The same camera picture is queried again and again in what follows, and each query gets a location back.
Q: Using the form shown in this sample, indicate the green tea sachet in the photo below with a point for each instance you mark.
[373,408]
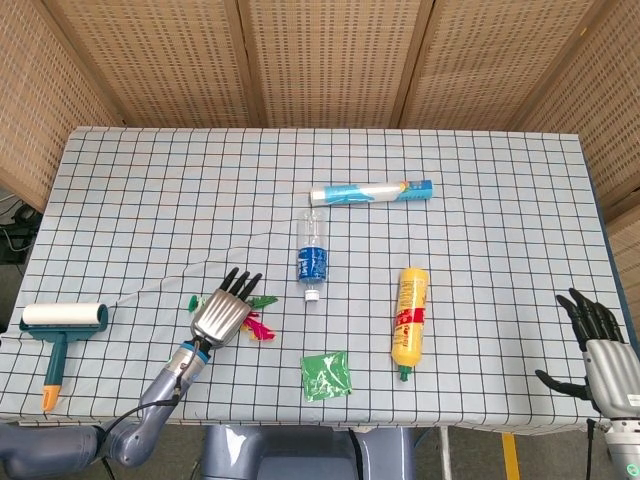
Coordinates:
[327,375]

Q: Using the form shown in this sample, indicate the grey-blue robot torso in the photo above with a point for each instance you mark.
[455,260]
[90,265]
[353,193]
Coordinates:
[300,452]

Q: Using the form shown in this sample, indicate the white table leg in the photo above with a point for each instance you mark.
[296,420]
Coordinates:
[445,452]

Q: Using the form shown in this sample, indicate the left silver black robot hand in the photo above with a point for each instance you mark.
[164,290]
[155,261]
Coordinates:
[222,315]

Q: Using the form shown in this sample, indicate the clear water bottle blue label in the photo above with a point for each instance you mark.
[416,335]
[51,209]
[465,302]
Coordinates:
[312,262]

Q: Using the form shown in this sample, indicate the colourful plastic toy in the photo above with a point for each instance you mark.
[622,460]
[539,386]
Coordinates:
[261,332]

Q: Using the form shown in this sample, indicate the blue checked tablecloth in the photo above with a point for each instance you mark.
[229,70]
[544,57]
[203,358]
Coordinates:
[450,240]

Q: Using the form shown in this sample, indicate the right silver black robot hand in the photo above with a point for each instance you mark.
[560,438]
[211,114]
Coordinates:
[610,360]

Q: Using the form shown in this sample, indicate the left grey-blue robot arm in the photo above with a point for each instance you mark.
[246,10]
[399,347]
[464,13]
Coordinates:
[167,385]

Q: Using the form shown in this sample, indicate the rolled plastic bags blue wrapper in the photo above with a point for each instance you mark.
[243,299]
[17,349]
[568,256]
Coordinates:
[360,194]

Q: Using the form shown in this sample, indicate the woven bamboo folding screen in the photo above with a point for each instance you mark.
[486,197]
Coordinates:
[320,60]

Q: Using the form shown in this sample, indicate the yellow bottle green cap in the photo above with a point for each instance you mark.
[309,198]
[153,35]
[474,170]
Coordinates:
[410,320]

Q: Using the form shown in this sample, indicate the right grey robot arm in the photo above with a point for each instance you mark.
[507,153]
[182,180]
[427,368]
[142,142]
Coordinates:
[625,447]

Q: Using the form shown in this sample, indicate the teal lint roller orange tip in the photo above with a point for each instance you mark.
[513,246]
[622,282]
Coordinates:
[61,315]

